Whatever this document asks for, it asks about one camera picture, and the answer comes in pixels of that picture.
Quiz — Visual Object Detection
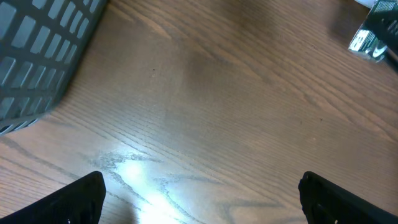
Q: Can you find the white barcode scanner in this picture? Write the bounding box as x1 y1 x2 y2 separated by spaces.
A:
355 0 377 9

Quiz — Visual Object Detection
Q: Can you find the grey plastic mesh basket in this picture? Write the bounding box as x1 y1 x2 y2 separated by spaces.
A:
1 0 108 135

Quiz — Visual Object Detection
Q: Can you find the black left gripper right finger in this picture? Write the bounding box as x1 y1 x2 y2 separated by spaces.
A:
298 171 397 224

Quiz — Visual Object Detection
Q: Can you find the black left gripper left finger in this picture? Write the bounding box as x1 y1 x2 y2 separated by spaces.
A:
1 171 106 224

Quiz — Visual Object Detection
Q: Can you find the dark green Zam-Buk tin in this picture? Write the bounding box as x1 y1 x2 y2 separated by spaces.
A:
348 0 397 62

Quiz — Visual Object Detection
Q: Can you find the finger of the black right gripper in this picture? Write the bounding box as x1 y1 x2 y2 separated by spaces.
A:
369 9 397 73

